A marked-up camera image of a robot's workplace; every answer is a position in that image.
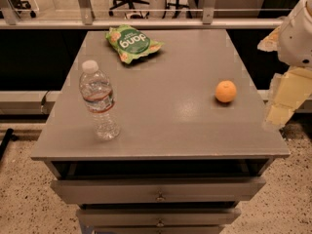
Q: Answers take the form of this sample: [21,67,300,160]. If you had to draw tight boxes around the orange fruit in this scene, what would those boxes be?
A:
[214,80,237,103]

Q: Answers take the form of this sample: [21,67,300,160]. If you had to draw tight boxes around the green chip bag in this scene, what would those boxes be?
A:
[105,24,163,64]

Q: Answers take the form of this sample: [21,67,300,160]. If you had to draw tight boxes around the clear plastic water bottle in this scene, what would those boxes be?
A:
[79,59,120,140]

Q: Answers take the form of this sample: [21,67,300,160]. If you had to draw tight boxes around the black pole on floor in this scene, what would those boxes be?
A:
[0,128,14,161]

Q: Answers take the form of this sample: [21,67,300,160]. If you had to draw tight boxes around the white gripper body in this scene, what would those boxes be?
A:
[278,0,312,67]

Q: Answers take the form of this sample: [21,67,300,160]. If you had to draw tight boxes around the grey drawer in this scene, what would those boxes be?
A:
[51,177,265,205]
[76,208,241,227]

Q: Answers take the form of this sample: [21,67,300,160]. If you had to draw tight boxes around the black chair base left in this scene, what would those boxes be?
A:
[9,0,36,19]

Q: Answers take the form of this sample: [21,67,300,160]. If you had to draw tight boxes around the black cable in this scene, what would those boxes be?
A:
[40,90,52,115]

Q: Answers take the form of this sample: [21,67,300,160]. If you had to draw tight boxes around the metal railing frame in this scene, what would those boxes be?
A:
[0,0,290,30]

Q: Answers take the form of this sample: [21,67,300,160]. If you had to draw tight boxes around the top grey drawer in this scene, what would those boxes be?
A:
[51,177,265,205]

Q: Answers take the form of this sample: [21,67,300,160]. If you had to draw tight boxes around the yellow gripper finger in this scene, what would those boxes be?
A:
[265,66,312,127]
[257,26,280,52]

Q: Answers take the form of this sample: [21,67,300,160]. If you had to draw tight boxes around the grey drawer cabinet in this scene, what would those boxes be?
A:
[32,29,289,234]

